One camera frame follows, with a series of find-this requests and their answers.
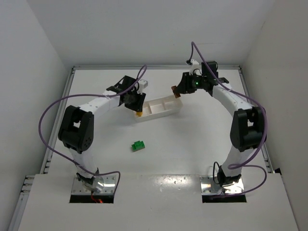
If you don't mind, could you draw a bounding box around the purple cable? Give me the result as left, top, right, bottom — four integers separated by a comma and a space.
38, 64, 148, 193
187, 41, 268, 198

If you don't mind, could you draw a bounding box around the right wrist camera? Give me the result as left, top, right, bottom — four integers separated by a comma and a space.
186, 59, 200, 75

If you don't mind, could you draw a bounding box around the green lego brick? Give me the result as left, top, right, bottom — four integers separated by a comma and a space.
131, 143, 142, 152
134, 141, 145, 151

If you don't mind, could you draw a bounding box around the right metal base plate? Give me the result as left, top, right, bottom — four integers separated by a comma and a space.
200, 175, 244, 196

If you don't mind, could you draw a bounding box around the metal base plate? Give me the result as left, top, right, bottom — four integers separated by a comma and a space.
71, 176, 116, 196
200, 175, 244, 196

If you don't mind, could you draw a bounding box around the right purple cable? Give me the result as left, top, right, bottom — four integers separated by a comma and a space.
187, 41, 268, 198

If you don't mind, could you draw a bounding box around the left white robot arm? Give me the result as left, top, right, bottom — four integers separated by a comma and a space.
58, 76, 148, 193

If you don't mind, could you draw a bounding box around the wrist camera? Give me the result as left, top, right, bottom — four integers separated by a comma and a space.
137, 79, 148, 94
186, 59, 200, 75

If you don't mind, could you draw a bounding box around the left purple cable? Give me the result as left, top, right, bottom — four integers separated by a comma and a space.
38, 64, 148, 193

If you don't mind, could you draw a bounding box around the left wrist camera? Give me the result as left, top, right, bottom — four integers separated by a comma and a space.
137, 79, 148, 94

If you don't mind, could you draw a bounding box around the white three-compartment tray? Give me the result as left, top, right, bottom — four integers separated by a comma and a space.
133, 95, 183, 122

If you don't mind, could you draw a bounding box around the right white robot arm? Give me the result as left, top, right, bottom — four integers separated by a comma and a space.
172, 59, 266, 186

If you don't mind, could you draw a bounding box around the brown lego plate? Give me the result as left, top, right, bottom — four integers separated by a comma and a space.
171, 86, 181, 98

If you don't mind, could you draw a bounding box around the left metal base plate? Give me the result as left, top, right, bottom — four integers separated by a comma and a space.
71, 176, 116, 196

